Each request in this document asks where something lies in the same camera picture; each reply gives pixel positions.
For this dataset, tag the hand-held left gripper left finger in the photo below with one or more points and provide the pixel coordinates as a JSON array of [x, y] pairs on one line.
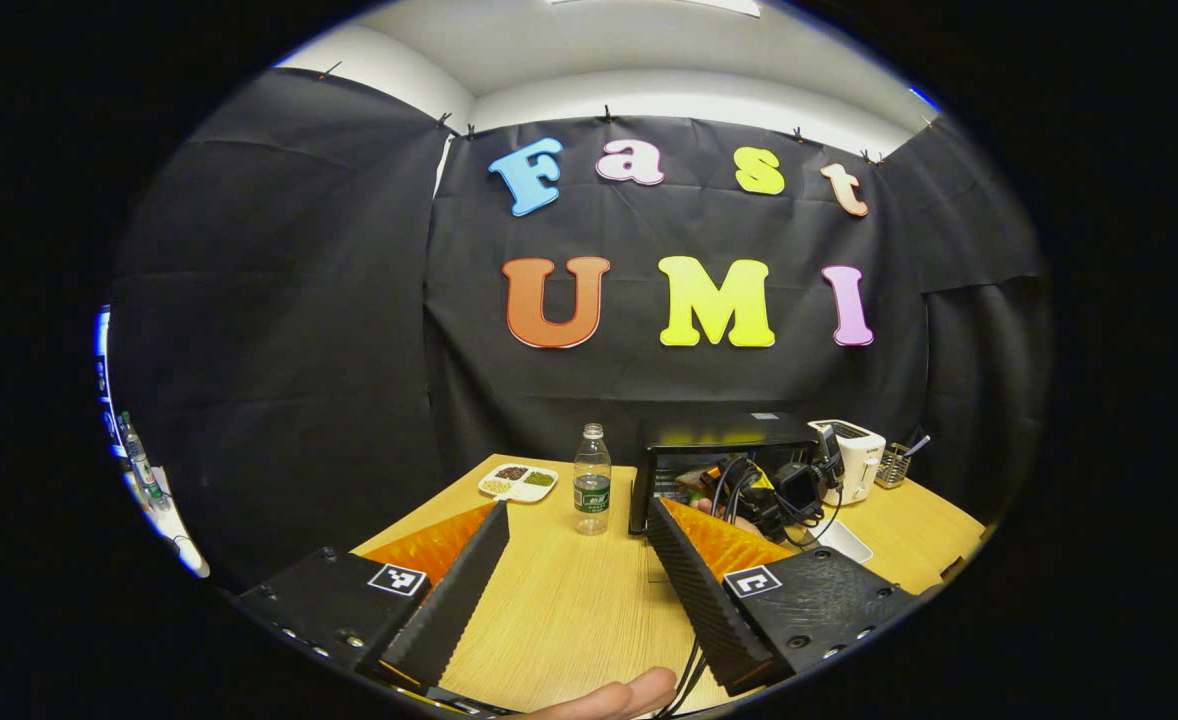
[[454, 600]]

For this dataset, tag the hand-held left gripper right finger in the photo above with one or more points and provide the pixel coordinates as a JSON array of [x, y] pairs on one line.
[[699, 600]]

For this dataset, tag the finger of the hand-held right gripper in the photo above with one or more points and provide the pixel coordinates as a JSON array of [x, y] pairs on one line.
[[714, 472]]

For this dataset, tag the black electric oven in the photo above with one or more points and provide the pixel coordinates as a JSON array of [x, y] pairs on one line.
[[729, 432]]

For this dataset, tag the white toaster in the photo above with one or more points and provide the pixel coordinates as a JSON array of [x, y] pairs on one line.
[[864, 460]]

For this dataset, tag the white rectangular plate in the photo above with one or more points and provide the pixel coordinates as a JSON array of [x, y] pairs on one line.
[[844, 542]]

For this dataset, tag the black backdrop cloth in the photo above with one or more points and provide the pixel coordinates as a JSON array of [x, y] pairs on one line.
[[649, 390]]

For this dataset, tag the clear plastic water bottle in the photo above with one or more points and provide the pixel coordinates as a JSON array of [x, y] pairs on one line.
[[592, 495]]

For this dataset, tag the metal spoon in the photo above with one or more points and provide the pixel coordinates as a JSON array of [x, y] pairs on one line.
[[919, 443]]

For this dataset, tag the white compartment plate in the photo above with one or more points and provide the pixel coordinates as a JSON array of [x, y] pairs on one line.
[[519, 490]]

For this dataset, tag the small clear plastic bottle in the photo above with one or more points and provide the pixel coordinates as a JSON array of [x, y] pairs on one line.
[[144, 475]]

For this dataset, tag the long ceiling light panel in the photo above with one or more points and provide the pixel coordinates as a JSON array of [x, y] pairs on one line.
[[654, 6]]

